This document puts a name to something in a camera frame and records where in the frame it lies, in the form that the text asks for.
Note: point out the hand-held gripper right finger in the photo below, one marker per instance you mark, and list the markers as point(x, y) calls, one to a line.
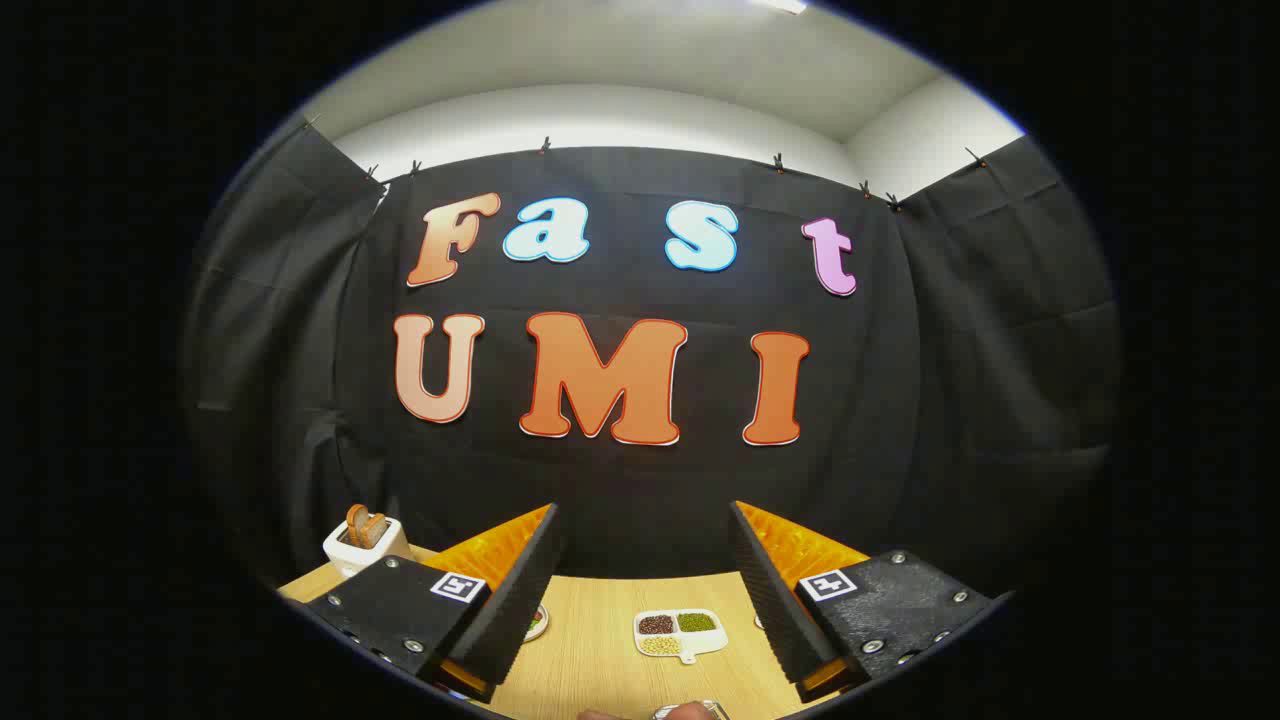
point(770, 600)

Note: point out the white oval plate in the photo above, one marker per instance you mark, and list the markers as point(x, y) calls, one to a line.
point(538, 622)

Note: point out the black backdrop cloth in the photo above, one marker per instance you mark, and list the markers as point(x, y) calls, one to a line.
point(900, 400)

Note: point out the brown bread slice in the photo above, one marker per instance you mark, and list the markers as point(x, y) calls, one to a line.
point(366, 528)

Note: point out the pile of dark red beans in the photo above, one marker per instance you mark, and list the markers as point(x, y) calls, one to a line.
point(656, 625)

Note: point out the square metal basket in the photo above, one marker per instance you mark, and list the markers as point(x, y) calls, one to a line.
point(662, 712)

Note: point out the pile of yellow soybeans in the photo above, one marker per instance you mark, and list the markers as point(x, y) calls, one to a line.
point(660, 646)

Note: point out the white divided tray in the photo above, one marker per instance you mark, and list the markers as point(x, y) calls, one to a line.
point(712, 642)

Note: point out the white toaster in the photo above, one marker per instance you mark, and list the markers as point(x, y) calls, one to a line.
point(350, 558)

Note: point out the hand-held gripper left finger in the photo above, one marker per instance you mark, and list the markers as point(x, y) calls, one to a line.
point(520, 600)

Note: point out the pile of green beans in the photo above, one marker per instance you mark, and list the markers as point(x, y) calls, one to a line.
point(697, 622)

